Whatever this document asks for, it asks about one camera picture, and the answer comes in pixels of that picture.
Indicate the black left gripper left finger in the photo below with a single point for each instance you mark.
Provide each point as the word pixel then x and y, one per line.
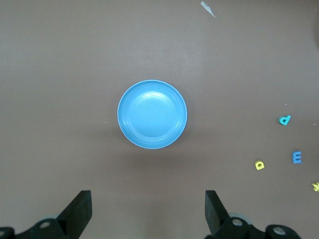
pixel 79 211

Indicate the blue plate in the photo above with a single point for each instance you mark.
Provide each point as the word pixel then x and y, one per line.
pixel 152 114

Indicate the yellow letter d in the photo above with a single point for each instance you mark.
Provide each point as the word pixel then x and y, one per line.
pixel 257 165

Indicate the blue letter m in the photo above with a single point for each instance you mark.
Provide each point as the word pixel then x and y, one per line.
pixel 296 157

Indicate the teal letter p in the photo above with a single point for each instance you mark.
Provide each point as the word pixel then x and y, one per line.
pixel 284 121

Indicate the white tape scrap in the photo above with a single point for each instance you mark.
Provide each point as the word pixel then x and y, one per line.
pixel 208 8

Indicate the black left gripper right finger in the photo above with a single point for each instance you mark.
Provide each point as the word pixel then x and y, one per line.
pixel 214 214

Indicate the yellow letter k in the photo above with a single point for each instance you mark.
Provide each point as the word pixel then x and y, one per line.
pixel 316 186

